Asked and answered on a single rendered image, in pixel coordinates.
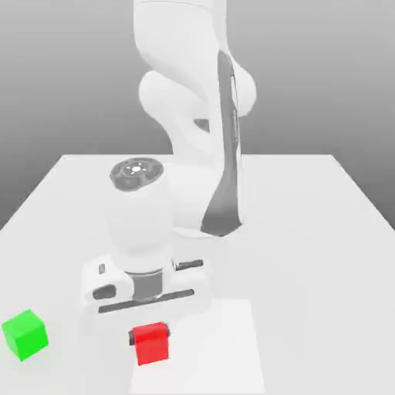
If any small green cube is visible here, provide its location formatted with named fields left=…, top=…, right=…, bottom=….
left=1, top=309, right=50, bottom=363

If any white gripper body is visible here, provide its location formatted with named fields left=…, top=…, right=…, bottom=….
left=80, top=271, right=214, bottom=338

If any small red cube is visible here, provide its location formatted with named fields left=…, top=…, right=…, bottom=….
left=131, top=321, right=170, bottom=367

